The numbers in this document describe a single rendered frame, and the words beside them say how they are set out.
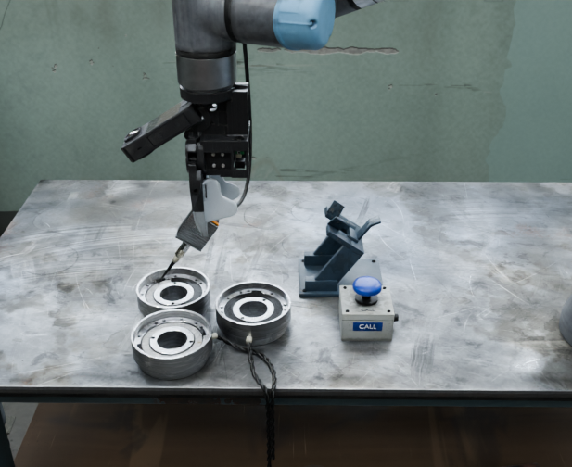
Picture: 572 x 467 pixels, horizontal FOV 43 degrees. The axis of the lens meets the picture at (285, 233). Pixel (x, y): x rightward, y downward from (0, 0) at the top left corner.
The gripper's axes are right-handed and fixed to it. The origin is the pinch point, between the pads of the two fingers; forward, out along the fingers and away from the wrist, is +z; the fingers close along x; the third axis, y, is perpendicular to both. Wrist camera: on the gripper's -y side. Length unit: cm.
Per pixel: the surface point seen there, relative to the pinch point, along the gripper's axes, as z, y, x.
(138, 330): 9.8, -7.7, -11.7
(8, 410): 93, -65, 61
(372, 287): 5.8, 23.6, -7.7
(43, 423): 38.0, -28.4, -0.1
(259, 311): 12.0, 8.1, -4.5
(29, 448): 38.0, -29.1, -5.4
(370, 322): 10.0, 23.3, -9.9
